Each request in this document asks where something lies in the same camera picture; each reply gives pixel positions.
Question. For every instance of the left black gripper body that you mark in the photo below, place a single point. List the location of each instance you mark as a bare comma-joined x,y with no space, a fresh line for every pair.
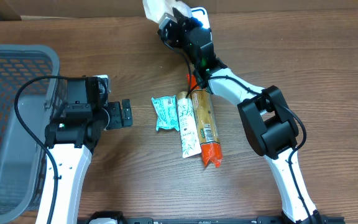
117,114

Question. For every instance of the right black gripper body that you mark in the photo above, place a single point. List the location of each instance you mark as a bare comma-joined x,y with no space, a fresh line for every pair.
179,23

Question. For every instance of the beige Pantree snack bag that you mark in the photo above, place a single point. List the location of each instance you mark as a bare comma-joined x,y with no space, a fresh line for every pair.
155,9

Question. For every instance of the teal snack packet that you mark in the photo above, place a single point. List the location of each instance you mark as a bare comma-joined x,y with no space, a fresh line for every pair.
166,110

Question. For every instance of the white tube with gold cap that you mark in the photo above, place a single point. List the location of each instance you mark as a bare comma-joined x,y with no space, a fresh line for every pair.
190,143

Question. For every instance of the orange pasta packet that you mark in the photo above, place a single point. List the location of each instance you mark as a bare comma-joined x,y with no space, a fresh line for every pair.
206,124

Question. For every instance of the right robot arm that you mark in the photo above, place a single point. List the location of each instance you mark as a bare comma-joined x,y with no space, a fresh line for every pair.
272,129

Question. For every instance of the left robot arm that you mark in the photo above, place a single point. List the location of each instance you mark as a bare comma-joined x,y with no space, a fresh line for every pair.
71,137

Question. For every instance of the white barcode scanner stand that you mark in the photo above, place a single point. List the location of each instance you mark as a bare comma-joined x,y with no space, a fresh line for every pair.
201,16

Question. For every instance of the grey plastic shopping basket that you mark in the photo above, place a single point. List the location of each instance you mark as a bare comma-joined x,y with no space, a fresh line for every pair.
22,162

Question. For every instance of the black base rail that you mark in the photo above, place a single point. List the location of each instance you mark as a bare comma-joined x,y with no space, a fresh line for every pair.
119,218

